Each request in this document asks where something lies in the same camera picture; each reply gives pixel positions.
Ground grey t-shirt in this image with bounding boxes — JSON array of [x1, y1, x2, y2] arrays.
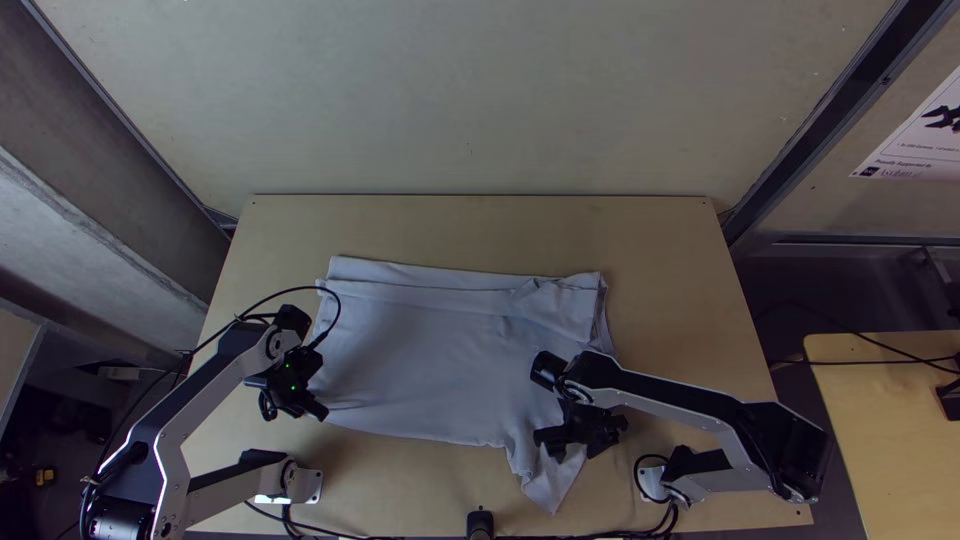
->
[[307, 254, 618, 517]]

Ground pale wooden side table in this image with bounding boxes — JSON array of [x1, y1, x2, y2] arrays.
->
[[803, 329, 960, 540]]

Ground white printed poster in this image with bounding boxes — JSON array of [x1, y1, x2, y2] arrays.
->
[[849, 65, 960, 182]]

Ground black cable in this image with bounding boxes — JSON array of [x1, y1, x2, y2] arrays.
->
[[632, 452, 681, 538], [749, 299, 960, 378], [243, 500, 376, 540], [772, 356, 960, 370], [95, 284, 343, 481]]

